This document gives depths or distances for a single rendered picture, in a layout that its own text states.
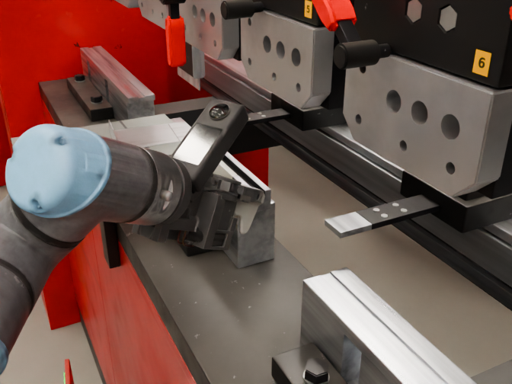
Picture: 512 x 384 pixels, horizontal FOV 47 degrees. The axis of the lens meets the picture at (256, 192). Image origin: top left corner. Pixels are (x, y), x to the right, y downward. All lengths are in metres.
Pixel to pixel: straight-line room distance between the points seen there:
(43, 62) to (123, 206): 1.30
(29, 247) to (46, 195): 0.07
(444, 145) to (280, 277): 0.47
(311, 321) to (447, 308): 1.63
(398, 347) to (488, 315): 1.71
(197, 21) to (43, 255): 0.38
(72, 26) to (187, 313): 1.17
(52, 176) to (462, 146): 0.30
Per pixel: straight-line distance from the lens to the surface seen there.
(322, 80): 0.54
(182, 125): 1.01
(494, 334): 2.23
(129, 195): 0.52
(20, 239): 0.53
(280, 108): 1.08
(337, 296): 0.64
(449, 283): 2.42
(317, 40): 0.53
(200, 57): 0.92
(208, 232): 0.63
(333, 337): 0.64
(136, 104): 1.30
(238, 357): 0.71
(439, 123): 0.41
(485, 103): 0.38
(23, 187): 0.50
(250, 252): 0.84
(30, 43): 1.78
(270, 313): 0.77
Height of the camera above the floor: 1.36
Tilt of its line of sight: 27 degrees down
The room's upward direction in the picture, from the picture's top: straight up
